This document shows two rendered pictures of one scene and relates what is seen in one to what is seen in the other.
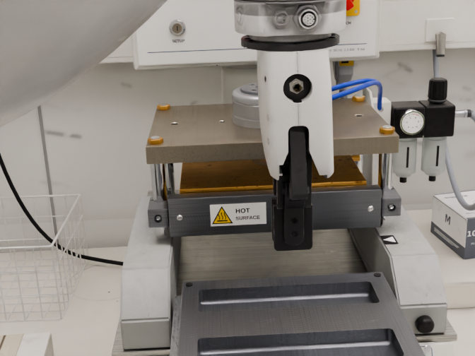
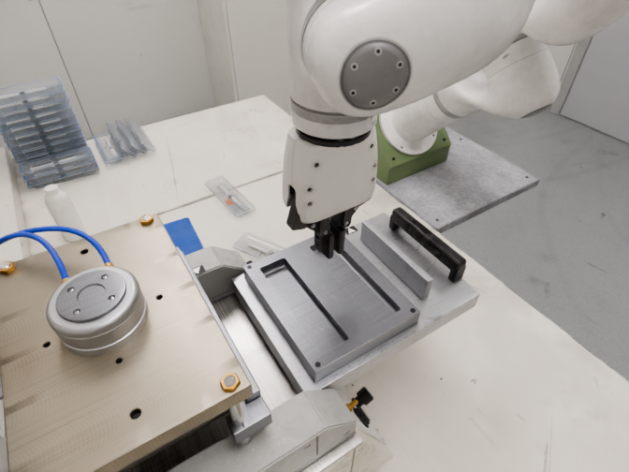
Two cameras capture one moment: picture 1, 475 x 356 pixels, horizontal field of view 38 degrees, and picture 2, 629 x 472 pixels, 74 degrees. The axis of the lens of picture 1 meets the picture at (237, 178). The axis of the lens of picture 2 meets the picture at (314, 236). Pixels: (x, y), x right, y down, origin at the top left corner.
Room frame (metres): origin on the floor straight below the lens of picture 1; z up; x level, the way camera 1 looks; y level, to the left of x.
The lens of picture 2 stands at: (0.74, 0.27, 1.44)
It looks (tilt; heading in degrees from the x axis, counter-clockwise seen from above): 43 degrees down; 240
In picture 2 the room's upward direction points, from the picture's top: straight up
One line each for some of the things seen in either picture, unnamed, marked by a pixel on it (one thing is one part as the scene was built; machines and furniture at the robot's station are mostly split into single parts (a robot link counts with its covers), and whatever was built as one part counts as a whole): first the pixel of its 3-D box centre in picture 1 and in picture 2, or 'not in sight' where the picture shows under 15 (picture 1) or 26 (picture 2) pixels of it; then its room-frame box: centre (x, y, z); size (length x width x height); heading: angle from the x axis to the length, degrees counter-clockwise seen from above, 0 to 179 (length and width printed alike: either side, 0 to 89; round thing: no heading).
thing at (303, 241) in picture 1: (294, 217); (343, 224); (0.52, -0.04, 1.10); 0.03 x 0.03 x 0.07; 2
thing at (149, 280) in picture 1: (153, 262); (249, 464); (0.72, 0.10, 0.96); 0.25 x 0.05 x 0.07; 2
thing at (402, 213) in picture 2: not in sight; (425, 242); (0.35, -0.05, 0.99); 0.15 x 0.02 x 0.04; 92
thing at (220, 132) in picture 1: (280, 132); (77, 334); (0.83, -0.06, 1.08); 0.31 x 0.24 x 0.13; 92
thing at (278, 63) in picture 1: (290, 97); (332, 164); (0.54, -0.04, 1.20); 0.10 x 0.08 x 0.11; 2
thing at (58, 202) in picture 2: not in sight; (64, 213); (0.87, -0.67, 0.82); 0.05 x 0.05 x 0.14
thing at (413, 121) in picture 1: (418, 133); not in sight; (0.93, -0.25, 1.05); 0.15 x 0.05 x 0.15; 92
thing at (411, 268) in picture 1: (394, 253); (171, 290); (0.72, -0.18, 0.96); 0.26 x 0.05 x 0.07; 2
